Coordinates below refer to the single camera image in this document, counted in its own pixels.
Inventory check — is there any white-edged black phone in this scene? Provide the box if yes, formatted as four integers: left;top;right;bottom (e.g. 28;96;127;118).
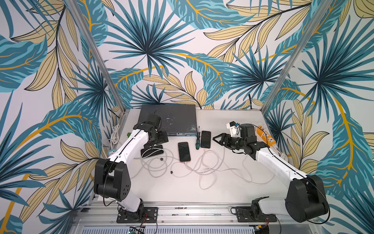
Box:
200;131;211;149

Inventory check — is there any light blue power strip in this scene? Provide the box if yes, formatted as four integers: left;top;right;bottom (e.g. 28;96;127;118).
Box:
108;149;117;158

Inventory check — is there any left aluminium corner post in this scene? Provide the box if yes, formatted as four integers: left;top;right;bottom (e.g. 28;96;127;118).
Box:
62;0;128;113

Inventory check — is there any aluminium front rail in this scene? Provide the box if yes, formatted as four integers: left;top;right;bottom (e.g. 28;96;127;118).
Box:
69;202;323;234

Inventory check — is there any grey network switch box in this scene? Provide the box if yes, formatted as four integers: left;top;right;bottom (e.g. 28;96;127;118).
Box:
138;104;198;137

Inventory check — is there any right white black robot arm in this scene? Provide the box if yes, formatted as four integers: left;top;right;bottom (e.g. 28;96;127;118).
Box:
212;121;331;223

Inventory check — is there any orange power strip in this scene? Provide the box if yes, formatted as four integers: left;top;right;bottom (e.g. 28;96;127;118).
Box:
256;126;276;147

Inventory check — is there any aluminium corner post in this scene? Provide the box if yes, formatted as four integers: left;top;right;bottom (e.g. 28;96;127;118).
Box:
261;0;333;114
62;0;128;113

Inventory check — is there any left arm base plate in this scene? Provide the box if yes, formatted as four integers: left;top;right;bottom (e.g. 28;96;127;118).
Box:
116;207;159;224

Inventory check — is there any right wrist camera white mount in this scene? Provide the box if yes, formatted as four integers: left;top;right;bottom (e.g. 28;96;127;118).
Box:
227;121;240;137

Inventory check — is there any white power strip cord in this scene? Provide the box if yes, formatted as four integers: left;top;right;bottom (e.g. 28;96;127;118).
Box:
109;124;122;147

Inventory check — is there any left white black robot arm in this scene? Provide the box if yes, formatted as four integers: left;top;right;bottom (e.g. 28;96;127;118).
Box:
93;114;167;219

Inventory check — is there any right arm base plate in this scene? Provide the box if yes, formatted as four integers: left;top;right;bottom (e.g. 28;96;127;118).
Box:
230;206;277;223

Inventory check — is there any right aluminium corner post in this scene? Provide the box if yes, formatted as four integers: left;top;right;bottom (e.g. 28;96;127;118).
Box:
261;0;333;114

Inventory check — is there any white charging cable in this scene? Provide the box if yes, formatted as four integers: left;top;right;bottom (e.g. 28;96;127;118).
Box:
183;147;275;189

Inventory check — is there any green handled screwdriver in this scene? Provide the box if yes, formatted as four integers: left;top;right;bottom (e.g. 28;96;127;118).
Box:
195;127;201;150

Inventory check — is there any pink-edged black phone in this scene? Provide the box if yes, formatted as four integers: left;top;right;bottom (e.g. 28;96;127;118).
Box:
178;142;191;162

